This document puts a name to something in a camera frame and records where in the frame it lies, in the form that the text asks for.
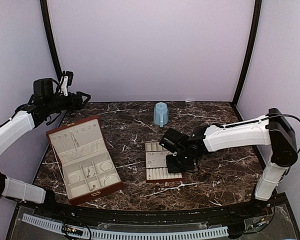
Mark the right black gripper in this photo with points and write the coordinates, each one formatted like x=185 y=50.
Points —
x=171 y=168

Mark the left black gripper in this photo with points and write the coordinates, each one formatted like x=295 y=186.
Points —
x=79 y=105

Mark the brown jewelry tray cream lining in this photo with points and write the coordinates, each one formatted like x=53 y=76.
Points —
x=156 y=164

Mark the brown jewelry box cream lining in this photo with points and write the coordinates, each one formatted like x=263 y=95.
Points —
x=83 y=160

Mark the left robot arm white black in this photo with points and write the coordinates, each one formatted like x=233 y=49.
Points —
x=49 y=97

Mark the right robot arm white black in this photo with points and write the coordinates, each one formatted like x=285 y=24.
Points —
x=271 y=129

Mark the light blue upside-down mug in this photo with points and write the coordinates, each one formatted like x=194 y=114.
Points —
x=161 y=114

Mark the small circuit board with leds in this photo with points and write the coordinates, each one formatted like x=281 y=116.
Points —
x=67 y=229

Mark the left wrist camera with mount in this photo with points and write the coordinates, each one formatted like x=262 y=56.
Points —
x=65 y=81

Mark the black front table rail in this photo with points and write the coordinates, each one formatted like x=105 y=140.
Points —
x=231 y=215

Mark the black left corner post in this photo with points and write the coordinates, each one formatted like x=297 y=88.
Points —
x=50 y=38

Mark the black corner post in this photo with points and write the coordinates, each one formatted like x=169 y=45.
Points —
x=248 y=52
x=50 y=38

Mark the white slotted cable duct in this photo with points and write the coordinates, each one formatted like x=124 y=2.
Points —
x=98 y=234

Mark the black right corner post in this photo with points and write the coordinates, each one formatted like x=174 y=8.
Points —
x=248 y=52

